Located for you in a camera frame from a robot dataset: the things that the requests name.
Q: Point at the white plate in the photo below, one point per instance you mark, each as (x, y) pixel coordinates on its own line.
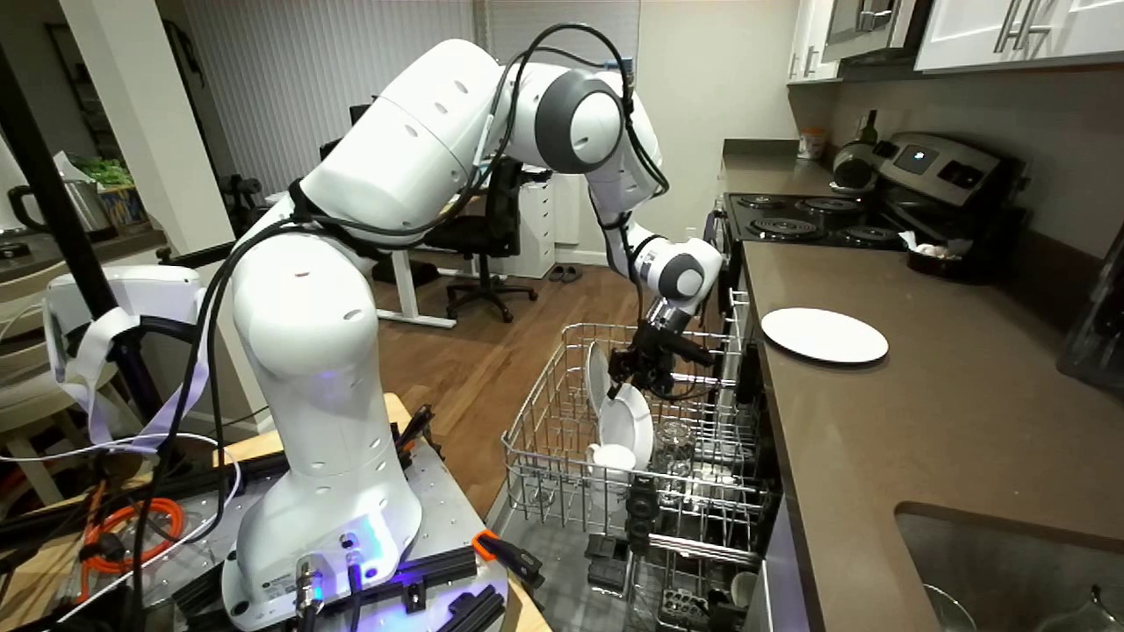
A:
(594, 372)
(627, 418)
(822, 336)

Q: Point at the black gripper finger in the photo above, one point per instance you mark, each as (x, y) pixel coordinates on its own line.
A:
(622, 384)

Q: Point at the white mug in rack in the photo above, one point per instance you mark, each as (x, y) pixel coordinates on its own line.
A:
(609, 468)

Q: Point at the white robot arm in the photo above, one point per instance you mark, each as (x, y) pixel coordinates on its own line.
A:
(344, 517)

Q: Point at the white upper cabinet left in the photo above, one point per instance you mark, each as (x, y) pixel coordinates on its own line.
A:
(945, 35)

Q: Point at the kitchen sink basin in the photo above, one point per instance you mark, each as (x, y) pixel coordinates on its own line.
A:
(1012, 578)

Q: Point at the black office chair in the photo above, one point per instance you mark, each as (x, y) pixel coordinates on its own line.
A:
(484, 236)

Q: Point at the wire dishwasher rack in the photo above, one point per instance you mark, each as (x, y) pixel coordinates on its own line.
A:
(703, 491)

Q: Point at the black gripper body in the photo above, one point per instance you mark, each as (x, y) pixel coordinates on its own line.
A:
(652, 357)

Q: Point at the white plate on counter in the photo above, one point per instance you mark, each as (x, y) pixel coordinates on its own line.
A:
(822, 336)

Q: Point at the black tray with items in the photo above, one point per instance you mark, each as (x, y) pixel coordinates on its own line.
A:
(955, 260)

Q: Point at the orange handled tool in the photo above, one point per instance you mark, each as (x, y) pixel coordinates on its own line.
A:
(517, 558)

